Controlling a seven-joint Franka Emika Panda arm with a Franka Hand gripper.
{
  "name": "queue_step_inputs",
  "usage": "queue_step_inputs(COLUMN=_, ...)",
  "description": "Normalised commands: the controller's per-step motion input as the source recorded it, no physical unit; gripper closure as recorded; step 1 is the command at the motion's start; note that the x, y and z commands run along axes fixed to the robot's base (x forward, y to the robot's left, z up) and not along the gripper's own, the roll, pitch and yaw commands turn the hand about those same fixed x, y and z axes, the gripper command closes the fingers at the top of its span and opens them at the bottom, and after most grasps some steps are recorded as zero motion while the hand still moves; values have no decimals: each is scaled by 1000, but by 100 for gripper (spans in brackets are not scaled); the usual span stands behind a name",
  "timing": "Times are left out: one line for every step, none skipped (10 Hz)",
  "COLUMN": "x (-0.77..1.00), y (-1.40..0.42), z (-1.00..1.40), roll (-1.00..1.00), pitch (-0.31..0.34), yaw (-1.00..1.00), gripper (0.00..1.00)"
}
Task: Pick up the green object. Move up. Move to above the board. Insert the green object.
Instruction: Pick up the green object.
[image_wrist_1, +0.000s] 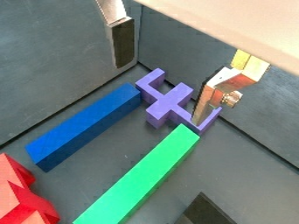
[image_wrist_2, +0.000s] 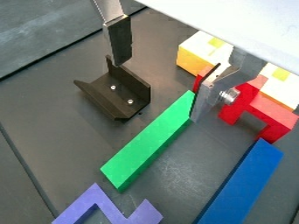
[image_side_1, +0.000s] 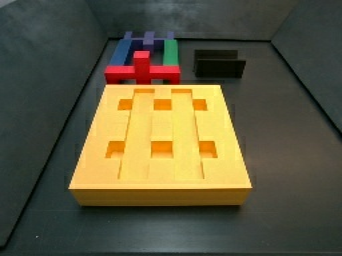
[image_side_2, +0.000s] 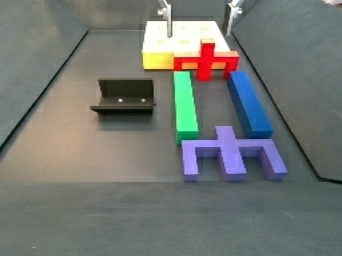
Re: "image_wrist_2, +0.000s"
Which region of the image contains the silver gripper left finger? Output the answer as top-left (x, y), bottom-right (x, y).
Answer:
top-left (91, 0), bottom-right (132, 67)

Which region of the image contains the red comb-shaped block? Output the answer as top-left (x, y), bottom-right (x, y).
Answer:
top-left (191, 65), bottom-right (299, 145)

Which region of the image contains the black metal bracket holder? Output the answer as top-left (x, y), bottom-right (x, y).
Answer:
top-left (74, 56), bottom-right (151, 121)

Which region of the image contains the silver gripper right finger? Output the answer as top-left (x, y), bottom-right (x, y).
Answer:
top-left (190, 47), bottom-right (247, 123)

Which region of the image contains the blue rectangular block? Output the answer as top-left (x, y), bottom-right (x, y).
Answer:
top-left (192, 138), bottom-right (284, 224)

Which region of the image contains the green rectangular block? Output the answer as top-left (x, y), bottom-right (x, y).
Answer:
top-left (100, 90), bottom-right (195, 192)

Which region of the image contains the yellow slotted board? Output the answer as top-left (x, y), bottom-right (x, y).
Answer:
top-left (176, 31), bottom-right (299, 116)

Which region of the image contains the purple comb-shaped block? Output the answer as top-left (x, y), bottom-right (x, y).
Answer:
top-left (51, 184), bottom-right (163, 224)

